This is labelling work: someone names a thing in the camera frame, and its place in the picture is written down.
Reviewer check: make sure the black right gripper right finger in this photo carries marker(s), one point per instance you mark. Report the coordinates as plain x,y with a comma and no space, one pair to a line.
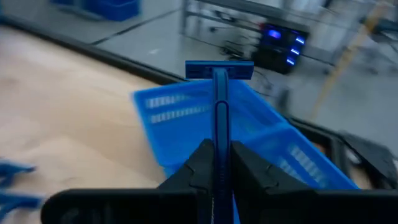
248,177

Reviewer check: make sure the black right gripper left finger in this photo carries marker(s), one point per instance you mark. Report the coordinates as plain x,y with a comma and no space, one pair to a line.
199,174

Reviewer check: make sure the blue plastic slotted basket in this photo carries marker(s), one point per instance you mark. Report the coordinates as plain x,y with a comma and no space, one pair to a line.
280,146
174,137

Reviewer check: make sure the black computer with blue lights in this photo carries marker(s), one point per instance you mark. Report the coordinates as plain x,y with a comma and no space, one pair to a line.
280,46

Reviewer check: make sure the blue storage bin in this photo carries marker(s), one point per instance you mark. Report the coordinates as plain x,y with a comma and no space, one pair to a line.
109,9

